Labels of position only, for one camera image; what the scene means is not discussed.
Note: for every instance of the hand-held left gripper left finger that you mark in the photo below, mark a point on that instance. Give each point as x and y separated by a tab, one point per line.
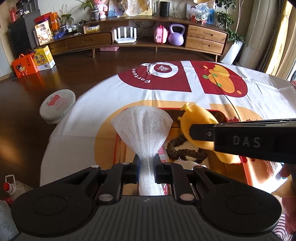
138	166

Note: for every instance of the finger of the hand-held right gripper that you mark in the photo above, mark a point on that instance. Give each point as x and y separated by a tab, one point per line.
201	132

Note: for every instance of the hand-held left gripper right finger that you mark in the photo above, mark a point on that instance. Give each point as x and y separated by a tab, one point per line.
155	168

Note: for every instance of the pink white packet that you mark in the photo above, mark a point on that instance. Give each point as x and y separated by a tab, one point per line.
162	153

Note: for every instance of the yellow rubber toy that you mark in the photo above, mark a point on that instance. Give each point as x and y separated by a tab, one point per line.
198	115

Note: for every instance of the brown hair scrunchie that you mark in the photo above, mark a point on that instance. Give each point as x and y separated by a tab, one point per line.
171	149

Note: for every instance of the red tin box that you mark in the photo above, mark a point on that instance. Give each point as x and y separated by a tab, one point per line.
246	169

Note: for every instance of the white plush toy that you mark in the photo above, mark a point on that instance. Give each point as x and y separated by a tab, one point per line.
187	164

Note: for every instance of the white foam net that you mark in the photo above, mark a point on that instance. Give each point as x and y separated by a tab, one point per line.
142	125

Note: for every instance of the person's right hand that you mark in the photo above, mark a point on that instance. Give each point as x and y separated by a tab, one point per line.
288	172

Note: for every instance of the printed red white tablecloth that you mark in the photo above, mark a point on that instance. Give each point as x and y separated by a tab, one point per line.
92	111

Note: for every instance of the purple kettlebell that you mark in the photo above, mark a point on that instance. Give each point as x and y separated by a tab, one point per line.
176	38

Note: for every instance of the wooden TV cabinet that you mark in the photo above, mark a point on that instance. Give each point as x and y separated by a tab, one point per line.
205	34

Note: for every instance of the white round stool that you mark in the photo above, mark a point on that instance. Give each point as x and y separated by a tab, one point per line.
56	106

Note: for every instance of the pink toy case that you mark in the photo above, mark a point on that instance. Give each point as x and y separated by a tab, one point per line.
160	36

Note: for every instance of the covered standing air conditioner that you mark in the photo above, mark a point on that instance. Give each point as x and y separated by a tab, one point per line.
259	34

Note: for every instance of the yellow curtain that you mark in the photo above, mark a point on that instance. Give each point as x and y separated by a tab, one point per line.
281	34

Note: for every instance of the potted green tree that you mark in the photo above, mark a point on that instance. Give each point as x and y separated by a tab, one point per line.
225	20

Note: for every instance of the white router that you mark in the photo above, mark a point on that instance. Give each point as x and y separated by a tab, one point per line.
124	39

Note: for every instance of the clear plastic bag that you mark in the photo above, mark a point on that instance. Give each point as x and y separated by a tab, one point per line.
201	11

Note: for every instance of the black speaker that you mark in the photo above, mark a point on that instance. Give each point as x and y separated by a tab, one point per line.
164	8

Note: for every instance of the red cap oil bottle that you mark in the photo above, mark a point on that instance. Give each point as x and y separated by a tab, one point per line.
10	186

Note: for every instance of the drinking glass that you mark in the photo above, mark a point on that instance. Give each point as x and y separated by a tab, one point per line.
156	8

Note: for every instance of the grey cloth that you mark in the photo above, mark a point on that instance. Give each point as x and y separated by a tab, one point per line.
5	220

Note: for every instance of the yellow carton box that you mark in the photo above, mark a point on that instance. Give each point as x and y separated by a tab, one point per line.
44	58

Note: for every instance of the small white yellow box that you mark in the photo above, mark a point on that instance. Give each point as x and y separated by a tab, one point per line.
91	29

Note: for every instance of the orange gift box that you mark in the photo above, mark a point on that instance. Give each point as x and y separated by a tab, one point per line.
24	67

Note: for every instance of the dark teapot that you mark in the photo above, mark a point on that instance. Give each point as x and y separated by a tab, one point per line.
82	26

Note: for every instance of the blue dumbbells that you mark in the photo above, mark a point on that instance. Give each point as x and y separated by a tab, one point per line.
59	35

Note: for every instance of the pink doll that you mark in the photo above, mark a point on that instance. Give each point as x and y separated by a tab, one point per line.
102	9

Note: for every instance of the small potted plant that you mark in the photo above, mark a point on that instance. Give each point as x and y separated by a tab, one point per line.
92	12

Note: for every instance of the yellow snack box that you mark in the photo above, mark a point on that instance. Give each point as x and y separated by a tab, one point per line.
42	33

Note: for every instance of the thin leafy potted plant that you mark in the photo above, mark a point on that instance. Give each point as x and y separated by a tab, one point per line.
64	18

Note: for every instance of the orange red gift boxes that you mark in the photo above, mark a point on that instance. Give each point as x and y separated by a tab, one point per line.
52	19

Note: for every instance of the black cabinet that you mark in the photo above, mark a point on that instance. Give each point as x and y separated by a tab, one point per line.
20	37

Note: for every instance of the black coffee machine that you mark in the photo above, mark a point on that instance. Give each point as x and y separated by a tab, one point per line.
26	7

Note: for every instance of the red thermos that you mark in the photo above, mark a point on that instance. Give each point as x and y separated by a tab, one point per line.
12	15

